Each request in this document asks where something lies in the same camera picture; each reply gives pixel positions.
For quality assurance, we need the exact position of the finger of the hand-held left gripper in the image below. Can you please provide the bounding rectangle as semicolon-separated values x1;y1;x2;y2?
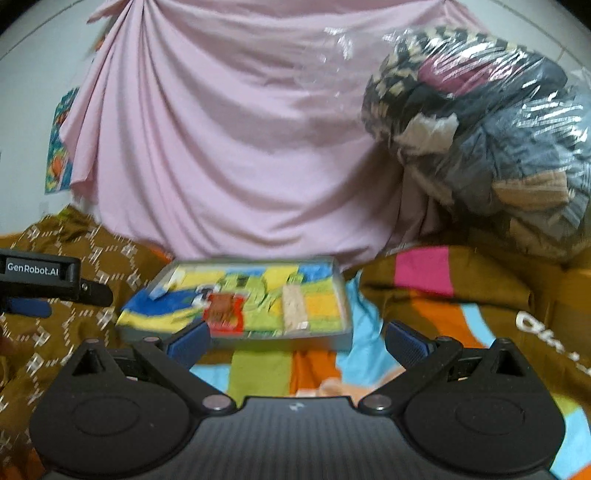
78;280;114;306
0;298;52;319

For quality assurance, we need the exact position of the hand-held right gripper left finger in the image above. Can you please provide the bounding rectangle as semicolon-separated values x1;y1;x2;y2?
62;320;234;416

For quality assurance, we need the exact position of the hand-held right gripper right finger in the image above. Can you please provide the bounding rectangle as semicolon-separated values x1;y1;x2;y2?
358;320;529;416

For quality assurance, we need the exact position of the grey shallow cardboard box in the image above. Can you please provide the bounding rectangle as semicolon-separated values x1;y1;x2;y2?
115;255;355;353

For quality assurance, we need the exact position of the brown patterned cloth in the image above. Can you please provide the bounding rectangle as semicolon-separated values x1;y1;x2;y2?
0;205;174;462

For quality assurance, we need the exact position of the red clear candy packet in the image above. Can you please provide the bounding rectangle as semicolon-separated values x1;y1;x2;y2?
203;293;245;335

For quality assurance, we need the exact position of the colourful striped blanket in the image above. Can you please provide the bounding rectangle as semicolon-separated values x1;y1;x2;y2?
111;244;591;480

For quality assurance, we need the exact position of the colourful cartoon paper sheet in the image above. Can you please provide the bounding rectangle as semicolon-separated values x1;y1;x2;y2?
119;261;349;336

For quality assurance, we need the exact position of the beige rice cracker bar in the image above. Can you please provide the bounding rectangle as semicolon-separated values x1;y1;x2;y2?
281;284;311;334

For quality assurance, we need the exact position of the pink cloth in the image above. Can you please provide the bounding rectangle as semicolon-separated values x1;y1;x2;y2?
59;0;485;269

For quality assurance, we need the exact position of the clear plastic bag of clothes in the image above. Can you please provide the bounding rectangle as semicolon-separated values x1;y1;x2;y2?
323;23;591;265

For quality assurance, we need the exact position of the colourful wall poster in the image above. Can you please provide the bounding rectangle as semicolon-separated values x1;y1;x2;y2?
44;85;82;195

